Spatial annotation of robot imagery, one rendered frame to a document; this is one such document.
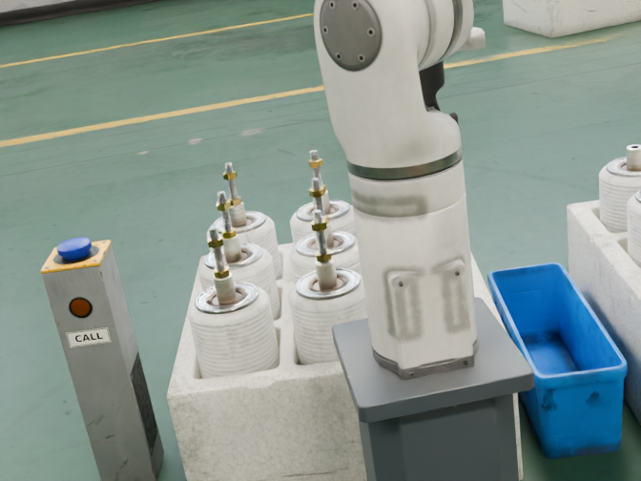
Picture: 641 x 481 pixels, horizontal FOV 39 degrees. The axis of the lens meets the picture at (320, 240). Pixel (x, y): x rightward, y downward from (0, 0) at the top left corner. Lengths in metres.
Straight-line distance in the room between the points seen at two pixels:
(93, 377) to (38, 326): 0.59
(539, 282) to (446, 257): 0.64
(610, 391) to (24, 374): 0.93
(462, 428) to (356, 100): 0.28
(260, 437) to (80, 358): 0.24
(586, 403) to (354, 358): 0.40
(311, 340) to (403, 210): 0.37
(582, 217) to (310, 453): 0.54
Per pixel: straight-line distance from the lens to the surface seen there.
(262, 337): 1.04
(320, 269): 1.03
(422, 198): 0.69
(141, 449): 1.19
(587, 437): 1.15
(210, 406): 1.04
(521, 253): 1.67
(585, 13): 3.45
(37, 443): 1.38
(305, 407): 1.03
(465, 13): 0.70
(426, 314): 0.73
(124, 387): 1.14
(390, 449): 0.78
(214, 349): 1.04
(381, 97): 0.66
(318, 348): 1.03
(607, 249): 1.24
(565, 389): 1.10
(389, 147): 0.67
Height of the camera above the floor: 0.70
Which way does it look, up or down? 23 degrees down
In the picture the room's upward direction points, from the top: 9 degrees counter-clockwise
